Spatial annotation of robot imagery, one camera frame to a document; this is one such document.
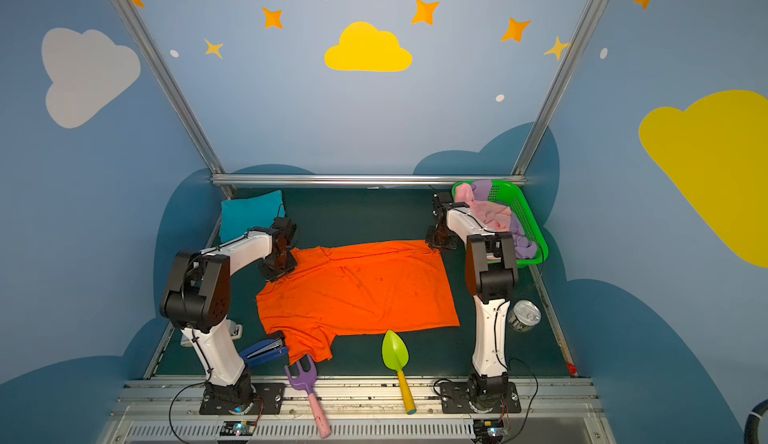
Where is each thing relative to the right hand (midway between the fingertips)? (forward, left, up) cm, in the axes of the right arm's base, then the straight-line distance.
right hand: (438, 243), depth 104 cm
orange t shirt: (-17, +21, -2) cm, 27 cm away
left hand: (-14, +50, 0) cm, 52 cm away
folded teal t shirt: (+8, +76, +1) cm, 76 cm away
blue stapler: (-39, +50, +2) cm, 63 cm away
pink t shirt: (+11, -19, +3) cm, 23 cm away
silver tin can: (-26, -23, +3) cm, 35 cm away
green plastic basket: (+23, -28, +4) cm, 36 cm away
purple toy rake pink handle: (-46, +37, 0) cm, 59 cm away
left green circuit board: (-56, +51, -1) cm, 76 cm away
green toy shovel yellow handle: (-38, +14, -2) cm, 40 cm away
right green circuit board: (-53, -9, -2) cm, 54 cm away
